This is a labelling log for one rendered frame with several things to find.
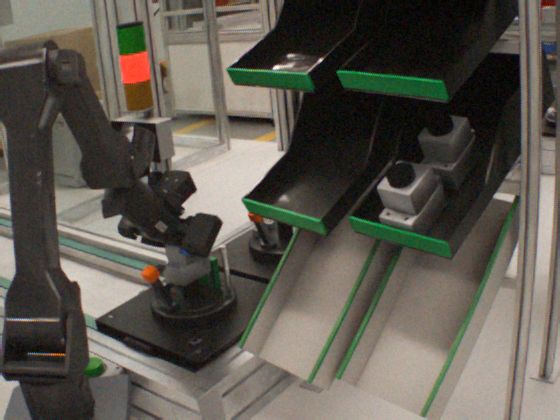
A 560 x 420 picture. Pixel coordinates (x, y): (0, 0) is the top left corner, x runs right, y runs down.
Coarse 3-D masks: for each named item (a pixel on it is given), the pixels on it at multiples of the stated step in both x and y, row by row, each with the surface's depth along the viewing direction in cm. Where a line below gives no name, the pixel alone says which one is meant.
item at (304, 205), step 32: (320, 96) 88; (352, 96) 93; (384, 96) 77; (320, 128) 89; (352, 128) 88; (384, 128) 78; (288, 160) 87; (320, 160) 86; (352, 160) 83; (384, 160) 80; (256, 192) 84; (288, 192) 83; (320, 192) 81; (352, 192) 77; (288, 224) 79; (320, 224) 74
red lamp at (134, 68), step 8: (120, 56) 114; (128, 56) 112; (136, 56) 112; (144, 56) 113; (128, 64) 112; (136, 64) 113; (144, 64) 114; (128, 72) 113; (136, 72) 113; (144, 72) 114; (128, 80) 114; (136, 80) 114; (144, 80) 114
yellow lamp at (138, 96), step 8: (128, 88) 114; (136, 88) 114; (144, 88) 115; (128, 96) 115; (136, 96) 115; (144, 96) 115; (152, 96) 117; (128, 104) 116; (136, 104) 115; (144, 104) 115; (152, 104) 117
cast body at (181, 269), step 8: (168, 248) 104; (176, 248) 103; (168, 256) 105; (176, 256) 103; (184, 256) 102; (168, 264) 104; (176, 264) 104; (184, 264) 103; (192, 264) 104; (200, 264) 105; (208, 264) 107; (168, 272) 104; (176, 272) 103; (184, 272) 103; (192, 272) 104; (200, 272) 106; (208, 272) 107; (168, 280) 105; (176, 280) 104; (184, 280) 103; (192, 280) 104
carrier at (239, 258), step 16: (272, 224) 130; (240, 240) 132; (256, 240) 127; (288, 240) 125; (240, 256) 125; (256, 256) 123; (272, 256) 121; (240, 272) 119; (256, 272) 118; (272, 272) 118
